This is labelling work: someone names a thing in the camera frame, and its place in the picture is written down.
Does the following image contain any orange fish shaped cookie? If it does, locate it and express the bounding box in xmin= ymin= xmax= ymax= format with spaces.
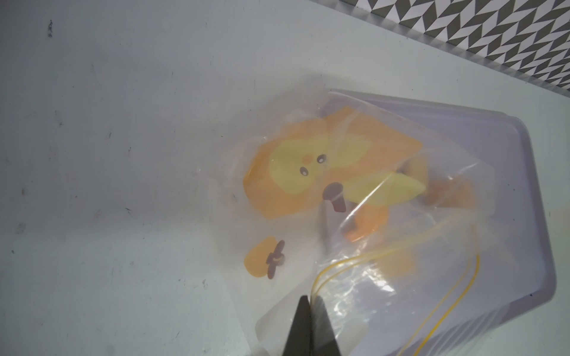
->
xmin=341 ymin=206 xmax=389 ymax=242

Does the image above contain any brown heart cookie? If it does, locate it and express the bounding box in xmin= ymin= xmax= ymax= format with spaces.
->
xmin=424 ymin=178 xmax=478 ymax=209

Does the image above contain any lavender plastic tray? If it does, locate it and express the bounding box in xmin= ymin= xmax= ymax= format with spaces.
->
xmin=319 ymin=92 xmax=556 ymax=355

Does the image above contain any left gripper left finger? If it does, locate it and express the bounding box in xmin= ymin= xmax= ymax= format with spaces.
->
xmin=282 ymin=295 xmax=313 ymax=356

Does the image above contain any duck print bag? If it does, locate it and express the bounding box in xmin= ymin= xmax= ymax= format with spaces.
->
xmin=197 ymin=91 xmax=503 ymax=355

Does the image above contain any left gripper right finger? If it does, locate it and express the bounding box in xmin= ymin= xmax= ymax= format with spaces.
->
xmin=311 ymin=299 xmax=341 ymax=356

